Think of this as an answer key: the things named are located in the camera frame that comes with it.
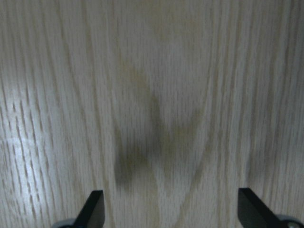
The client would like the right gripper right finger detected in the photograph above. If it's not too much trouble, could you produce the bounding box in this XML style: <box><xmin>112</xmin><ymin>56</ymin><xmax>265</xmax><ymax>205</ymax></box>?
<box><xmin>237</xmin><ymin>188</ymin><xmax>304</xmax><ymax>228</ymax></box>

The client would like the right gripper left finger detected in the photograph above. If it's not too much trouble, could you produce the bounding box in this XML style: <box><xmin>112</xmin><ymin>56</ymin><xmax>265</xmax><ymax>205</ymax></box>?
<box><xmin>56</xmin><ymin>190</ymin><xmax>105</xmax><ymax>228</ymax></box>

